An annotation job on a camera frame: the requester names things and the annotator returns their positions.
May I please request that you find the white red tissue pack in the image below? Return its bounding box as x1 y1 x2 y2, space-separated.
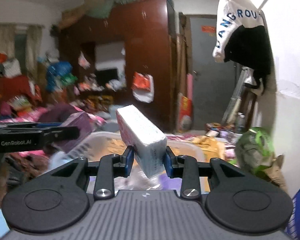
116 105 167 178

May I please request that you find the purple patterned tissue pack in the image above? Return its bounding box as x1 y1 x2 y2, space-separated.
52 112 93 153

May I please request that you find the white plastic laundry basket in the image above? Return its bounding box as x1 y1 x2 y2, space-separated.
50 132 206 190

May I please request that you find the green plastic bag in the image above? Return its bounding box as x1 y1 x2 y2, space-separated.
229 127 275 175

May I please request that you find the orange white plastic bag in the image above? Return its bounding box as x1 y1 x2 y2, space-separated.
132 72 154 103

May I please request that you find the grey door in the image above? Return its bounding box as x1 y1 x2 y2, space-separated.
190 17 236 130

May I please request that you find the dark red wooden wardrobe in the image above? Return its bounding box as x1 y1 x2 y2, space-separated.
58 0 177 131

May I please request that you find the white and black hanging garment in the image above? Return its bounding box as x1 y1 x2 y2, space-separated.
212 0 272 95

